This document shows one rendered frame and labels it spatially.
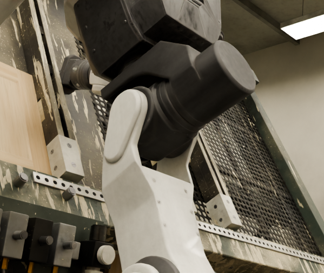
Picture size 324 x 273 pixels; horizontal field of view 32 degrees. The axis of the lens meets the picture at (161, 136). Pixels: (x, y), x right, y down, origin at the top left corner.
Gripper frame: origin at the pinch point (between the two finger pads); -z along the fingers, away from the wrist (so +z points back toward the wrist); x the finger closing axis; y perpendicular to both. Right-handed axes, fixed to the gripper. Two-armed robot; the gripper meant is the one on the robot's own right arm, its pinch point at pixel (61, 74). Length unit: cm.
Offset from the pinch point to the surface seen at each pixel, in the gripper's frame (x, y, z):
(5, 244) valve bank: -47, 31, 50
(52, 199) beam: -37, 13, 35
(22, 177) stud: -34, 23, 36
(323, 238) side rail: -23, -139, 19
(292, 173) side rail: 3, -139, -5
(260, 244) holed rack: -33, -77, 32
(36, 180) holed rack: -33.3, 17.3, 32.5
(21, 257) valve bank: -49, 25, 48
